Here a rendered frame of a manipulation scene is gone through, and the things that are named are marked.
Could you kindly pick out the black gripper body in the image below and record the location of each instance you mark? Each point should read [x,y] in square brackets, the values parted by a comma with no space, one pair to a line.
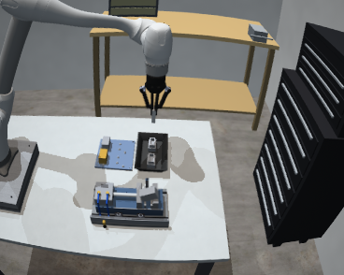
[155,82]

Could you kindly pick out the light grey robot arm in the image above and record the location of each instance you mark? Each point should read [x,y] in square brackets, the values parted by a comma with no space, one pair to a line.
[155,38]

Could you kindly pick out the yellow rectangular block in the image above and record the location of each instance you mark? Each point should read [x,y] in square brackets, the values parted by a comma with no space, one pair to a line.
[102,156]

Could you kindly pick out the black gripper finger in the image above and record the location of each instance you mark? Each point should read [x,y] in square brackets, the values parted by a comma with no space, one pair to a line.
[160,105]
[149,105]

